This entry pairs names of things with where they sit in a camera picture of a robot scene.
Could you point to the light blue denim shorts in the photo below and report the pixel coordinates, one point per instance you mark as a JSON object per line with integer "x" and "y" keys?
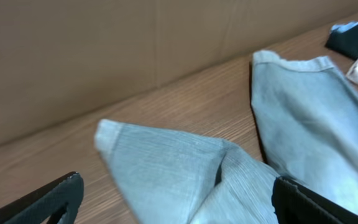
{"x": 307, "y": 117}

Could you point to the black folded garment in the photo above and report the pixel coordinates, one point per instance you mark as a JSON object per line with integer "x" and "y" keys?
{"x": 345, "y": 43}

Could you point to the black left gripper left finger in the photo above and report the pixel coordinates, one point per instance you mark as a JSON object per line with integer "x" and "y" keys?
{"x": 56, "y": 202}

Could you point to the small blue cloth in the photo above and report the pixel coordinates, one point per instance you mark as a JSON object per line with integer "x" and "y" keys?
{"x": 340, "y": 28}

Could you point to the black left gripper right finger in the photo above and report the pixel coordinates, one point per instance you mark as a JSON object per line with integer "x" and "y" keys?
{"x": 296, "y": 204}

